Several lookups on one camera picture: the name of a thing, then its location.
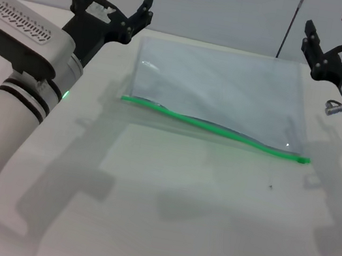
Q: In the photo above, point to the clear document bag green zip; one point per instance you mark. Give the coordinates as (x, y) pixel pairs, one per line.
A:
(215, 86)

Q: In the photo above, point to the green zipper slider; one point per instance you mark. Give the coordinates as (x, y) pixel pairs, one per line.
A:
(303, 161)

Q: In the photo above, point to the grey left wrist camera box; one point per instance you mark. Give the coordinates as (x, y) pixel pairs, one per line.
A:
(19, 31)

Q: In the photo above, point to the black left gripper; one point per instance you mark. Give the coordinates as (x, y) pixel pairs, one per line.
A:
(99, 29)

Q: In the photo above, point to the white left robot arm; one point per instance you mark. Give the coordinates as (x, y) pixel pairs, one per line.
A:
(3, 121)

